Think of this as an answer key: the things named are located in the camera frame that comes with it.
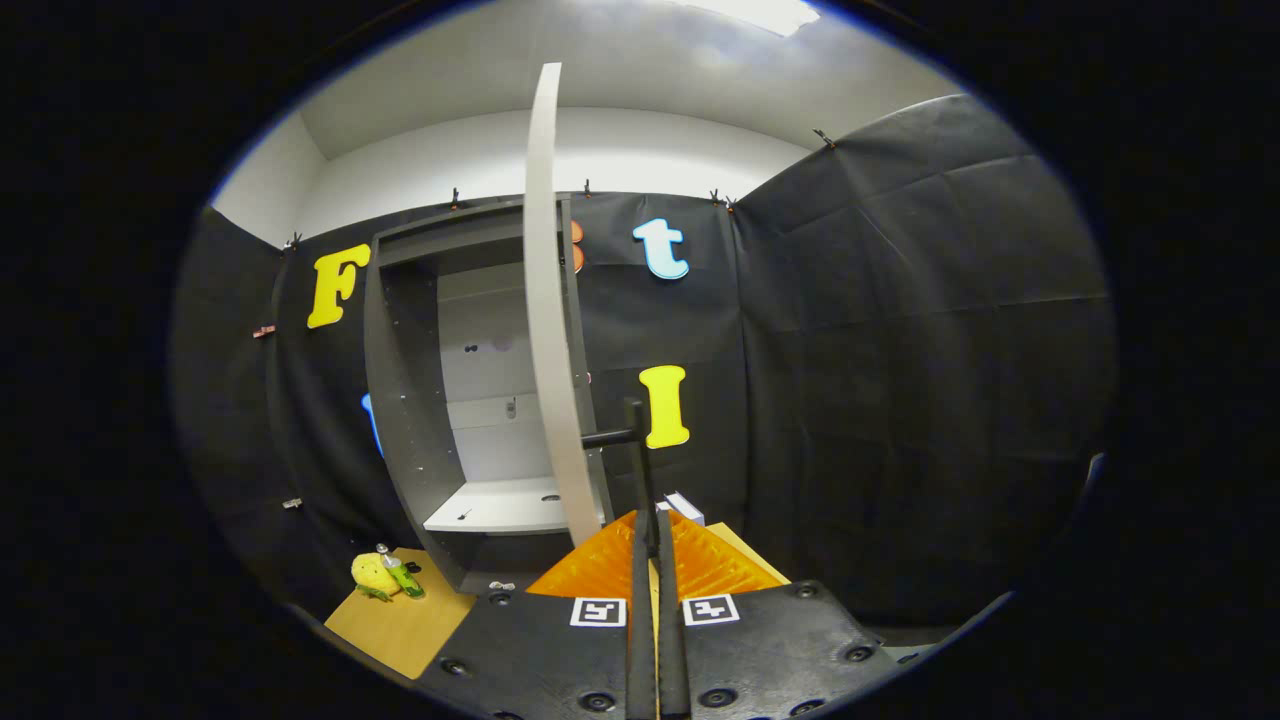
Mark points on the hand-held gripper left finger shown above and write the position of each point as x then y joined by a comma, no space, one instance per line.
540,660

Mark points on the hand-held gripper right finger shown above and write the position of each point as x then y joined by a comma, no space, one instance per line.
780,650

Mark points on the grey shoe cabinet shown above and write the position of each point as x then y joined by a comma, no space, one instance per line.
405,400

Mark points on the beige shoe cabinet door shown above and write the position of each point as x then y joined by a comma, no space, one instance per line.
548,300

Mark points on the black backdrop cloth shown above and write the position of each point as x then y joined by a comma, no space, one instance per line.
900,350

